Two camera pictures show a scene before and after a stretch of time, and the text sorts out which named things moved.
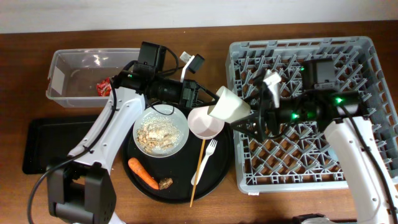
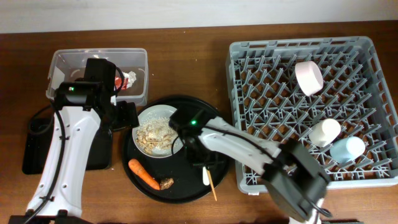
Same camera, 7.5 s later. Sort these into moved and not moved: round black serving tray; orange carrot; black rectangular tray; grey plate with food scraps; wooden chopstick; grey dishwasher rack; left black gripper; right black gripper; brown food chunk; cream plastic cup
Moved: right black gripper; left black gripper; wooden chopstick; cream plastic cup
Not moved: black rectangular tray; orange carrot; round black serving tray; brown food chunk; grey dishwasher rack; grey plate with food scraps
